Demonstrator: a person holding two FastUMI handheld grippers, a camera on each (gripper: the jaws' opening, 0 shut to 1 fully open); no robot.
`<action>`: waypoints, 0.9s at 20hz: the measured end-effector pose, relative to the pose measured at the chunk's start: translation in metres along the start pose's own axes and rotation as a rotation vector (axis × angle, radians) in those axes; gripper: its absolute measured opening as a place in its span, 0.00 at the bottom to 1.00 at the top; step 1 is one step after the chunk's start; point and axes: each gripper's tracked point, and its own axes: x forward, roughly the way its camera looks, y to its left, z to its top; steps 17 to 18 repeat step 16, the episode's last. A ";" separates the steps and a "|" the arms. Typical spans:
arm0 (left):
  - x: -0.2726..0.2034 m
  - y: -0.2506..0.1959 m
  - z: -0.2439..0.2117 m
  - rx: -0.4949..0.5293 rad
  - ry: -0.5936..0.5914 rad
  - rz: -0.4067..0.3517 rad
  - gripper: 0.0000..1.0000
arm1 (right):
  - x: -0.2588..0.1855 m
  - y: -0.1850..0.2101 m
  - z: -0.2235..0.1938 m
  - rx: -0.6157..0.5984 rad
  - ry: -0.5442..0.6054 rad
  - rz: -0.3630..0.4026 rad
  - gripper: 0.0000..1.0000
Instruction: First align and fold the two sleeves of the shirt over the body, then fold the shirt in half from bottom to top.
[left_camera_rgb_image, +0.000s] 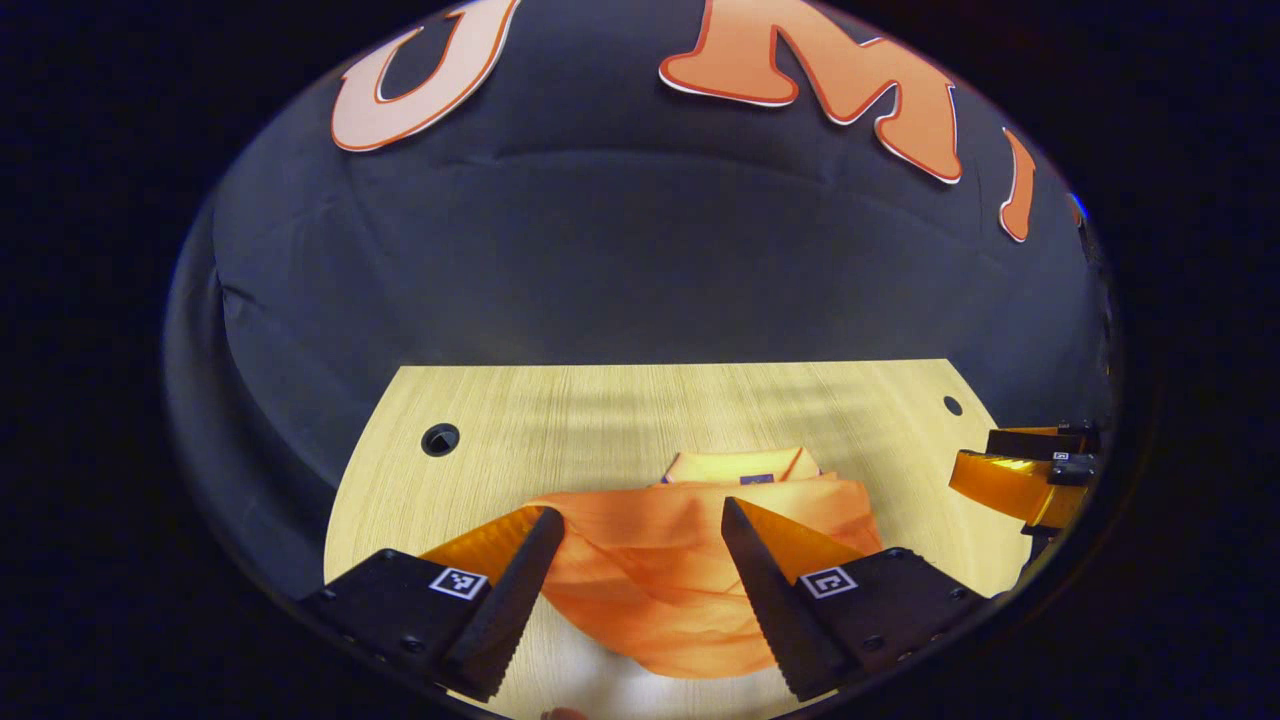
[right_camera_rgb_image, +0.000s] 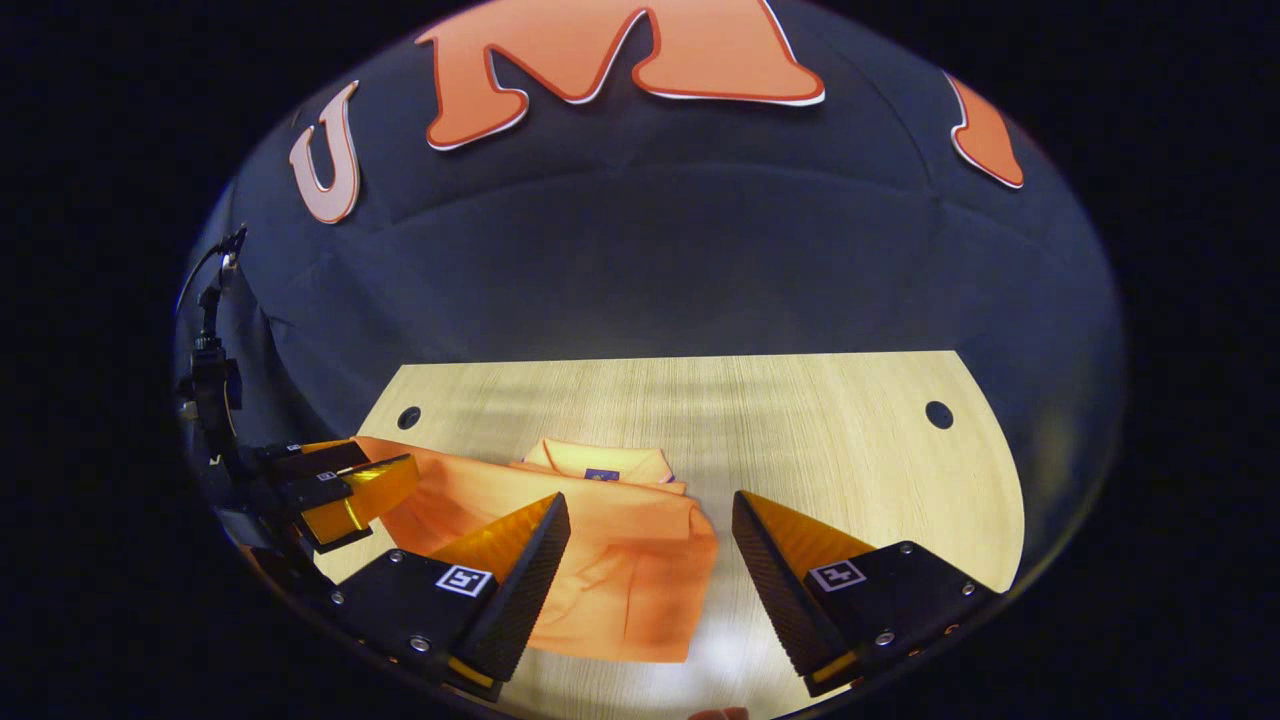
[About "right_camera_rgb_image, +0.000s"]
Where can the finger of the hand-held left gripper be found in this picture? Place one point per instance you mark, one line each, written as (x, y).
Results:
(320, 460)
(365, 495)

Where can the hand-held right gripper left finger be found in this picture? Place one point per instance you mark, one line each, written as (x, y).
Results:
(520, 600)

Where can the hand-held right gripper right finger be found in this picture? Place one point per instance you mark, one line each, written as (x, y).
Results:
(775, 590)

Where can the orange T-shirt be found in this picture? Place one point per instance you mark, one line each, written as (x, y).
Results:
(620, 560)

